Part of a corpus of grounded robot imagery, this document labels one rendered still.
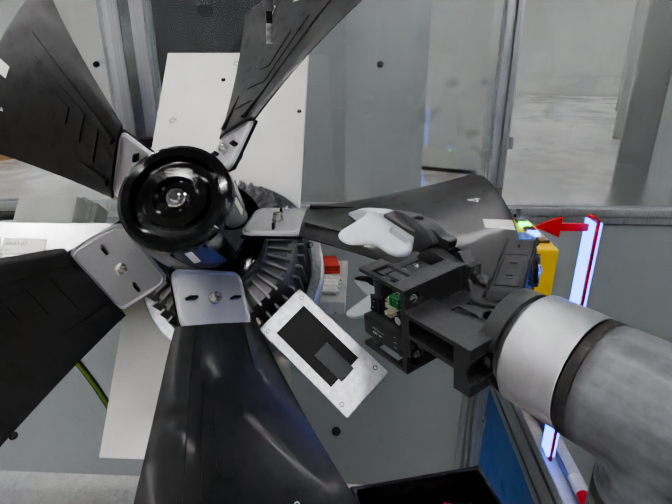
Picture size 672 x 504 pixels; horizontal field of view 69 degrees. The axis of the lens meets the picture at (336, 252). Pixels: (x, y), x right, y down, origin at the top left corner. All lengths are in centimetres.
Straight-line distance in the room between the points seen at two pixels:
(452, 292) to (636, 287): 120
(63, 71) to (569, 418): 62
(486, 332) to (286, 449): 28
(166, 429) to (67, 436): 144
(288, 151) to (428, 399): 97
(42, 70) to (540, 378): 63
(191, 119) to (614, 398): 79
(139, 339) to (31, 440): 123
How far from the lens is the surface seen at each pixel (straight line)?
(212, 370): 51
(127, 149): 63
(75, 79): 68
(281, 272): 65
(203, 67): 98
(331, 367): 60
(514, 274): 39
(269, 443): 53
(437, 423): 163
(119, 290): 61
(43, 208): 84
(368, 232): 43
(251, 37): 75
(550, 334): 31
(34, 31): 75
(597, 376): 30
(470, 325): 34
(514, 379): 32
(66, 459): 199
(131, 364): 80
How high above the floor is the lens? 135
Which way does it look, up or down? 21 degrees down
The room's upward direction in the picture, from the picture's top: straight up
